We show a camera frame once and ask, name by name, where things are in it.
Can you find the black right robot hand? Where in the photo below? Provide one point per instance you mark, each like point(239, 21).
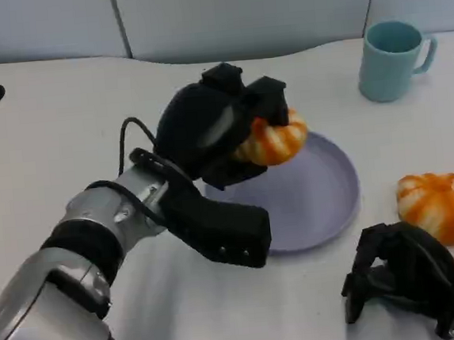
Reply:
point(410, 265)

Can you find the orange and white bread roll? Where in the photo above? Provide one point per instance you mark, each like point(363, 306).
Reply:
point(280, 141)
point(440, 203)

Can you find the pale green mug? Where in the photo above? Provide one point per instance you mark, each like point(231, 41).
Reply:
point(383, 72)

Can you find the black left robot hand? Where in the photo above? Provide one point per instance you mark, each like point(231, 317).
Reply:
point(191, 121)

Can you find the lilac plate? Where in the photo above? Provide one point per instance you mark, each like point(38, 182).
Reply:
point(313, 202)

